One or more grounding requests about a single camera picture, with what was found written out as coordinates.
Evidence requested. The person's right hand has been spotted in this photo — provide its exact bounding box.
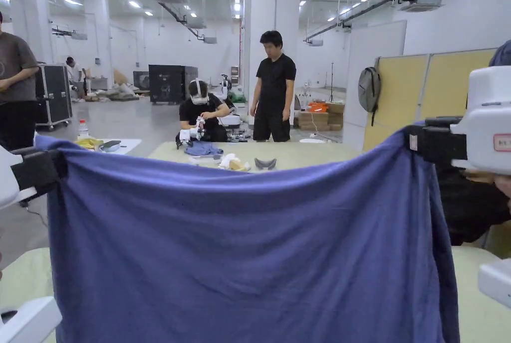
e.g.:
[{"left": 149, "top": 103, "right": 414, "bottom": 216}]
[{"left": 465, "top": 170, "right": 511, "bottom": 216}]

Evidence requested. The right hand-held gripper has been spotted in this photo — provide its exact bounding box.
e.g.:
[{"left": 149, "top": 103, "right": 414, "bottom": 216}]
[{"left": 407, "top": 65, "right": 511, "bottom": 174}]

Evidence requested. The pile of bags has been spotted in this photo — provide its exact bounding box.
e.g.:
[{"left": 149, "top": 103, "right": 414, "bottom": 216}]
[{"left": 85, "top": 68, "right": 141, "bottom": 103}]

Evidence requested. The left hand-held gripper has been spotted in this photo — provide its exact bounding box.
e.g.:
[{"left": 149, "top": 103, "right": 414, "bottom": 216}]
[{"left": 0, "top": 144, "right": 68, "bottom": 210}]

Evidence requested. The stack of cartons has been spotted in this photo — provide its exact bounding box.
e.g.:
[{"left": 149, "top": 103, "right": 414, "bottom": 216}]
[{"left": 297, "top": 101, "right": 345, "bottom": 132}]

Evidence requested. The grey backpack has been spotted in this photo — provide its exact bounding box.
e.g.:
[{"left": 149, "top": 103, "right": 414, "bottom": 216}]
[{"left": 357, "top": 66, "right": 382, "bottom": 127}]

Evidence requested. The blue cloth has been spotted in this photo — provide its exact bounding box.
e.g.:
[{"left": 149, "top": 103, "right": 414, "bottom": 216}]
[{"left": 35, "top": 121, "right": 461, "bottom": 343}]

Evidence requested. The blue garment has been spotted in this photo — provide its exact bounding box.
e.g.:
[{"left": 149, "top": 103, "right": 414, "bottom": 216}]
[{"left": 184, "top": 142, "right": 225, "bottom": 157}]

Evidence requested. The black flight case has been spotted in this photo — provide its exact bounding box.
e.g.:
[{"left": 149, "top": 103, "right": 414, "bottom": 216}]
[{"left": 35, "top": 63, "right": 74, "bottom": 132}]

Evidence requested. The large black crate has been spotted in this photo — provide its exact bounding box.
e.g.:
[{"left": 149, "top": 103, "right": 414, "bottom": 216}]
[{"left": 148, "top": 64, "right": 200, "bottom": 106}]

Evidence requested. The white plastic device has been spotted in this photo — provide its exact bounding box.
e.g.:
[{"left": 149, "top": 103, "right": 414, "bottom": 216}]
[
  {"left": 0, "top": 296, "right": 63, "bottom": 343},
  {"left": 478, "top": 259, "right": 511, "bottom": 309}
]

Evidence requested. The white and yellow bundle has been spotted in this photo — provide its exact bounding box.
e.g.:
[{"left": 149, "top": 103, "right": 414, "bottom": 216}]
[{"left": 218, "top": 153, "right": 253, "bottom": 172}]

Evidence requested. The white low table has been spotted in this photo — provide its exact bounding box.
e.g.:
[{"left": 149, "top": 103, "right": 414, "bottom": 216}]
[{"left": 73, "top": 119, "right": 143, "bottom": 156}]

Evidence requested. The tripod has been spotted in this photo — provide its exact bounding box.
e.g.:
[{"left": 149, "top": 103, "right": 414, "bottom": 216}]
[{"left": 326, "top": 61, "right": 337, "bottom": 103}]

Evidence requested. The white robot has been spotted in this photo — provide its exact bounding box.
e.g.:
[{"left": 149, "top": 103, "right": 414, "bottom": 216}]
[{"left": 219, "top": 73, "right": 234, "bottom": 101}]

